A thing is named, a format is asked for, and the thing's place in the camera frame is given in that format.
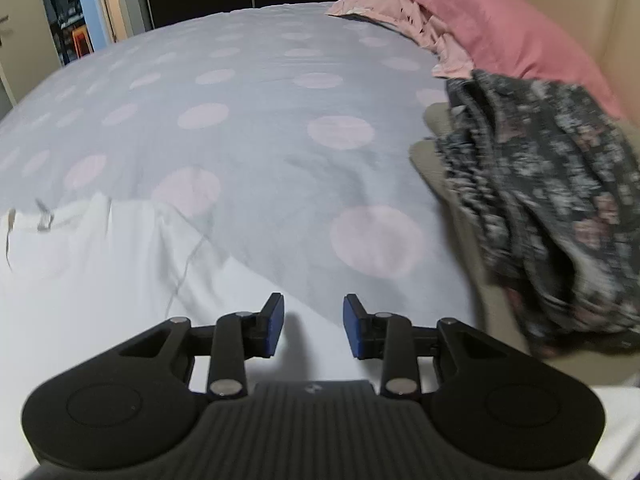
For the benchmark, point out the pink pillow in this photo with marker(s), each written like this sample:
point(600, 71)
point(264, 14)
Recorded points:
point(500, 25)

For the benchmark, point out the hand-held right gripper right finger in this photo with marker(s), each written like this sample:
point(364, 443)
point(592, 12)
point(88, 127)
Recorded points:
point(353, 327)

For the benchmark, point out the white shirt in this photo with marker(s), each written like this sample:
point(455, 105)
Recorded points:
point(85, 280)

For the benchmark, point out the beige headboard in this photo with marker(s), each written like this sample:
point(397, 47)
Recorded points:
point(575, 5)

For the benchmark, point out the grey polka-dot bed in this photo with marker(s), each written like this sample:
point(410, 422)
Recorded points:
point(280, 125)

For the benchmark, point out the beige cloth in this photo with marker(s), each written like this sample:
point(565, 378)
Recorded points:
point(435, 160)

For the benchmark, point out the orange stool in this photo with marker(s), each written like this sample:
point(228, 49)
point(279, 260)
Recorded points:
point(82, 41)

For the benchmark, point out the dark floral garment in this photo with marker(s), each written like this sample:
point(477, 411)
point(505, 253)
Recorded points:
point(545, 180)

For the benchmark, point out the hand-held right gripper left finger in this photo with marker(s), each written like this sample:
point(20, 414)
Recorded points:
point(275, 324)

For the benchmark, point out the light pink crumpled cloth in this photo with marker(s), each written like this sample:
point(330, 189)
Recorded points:
point(400, 15)

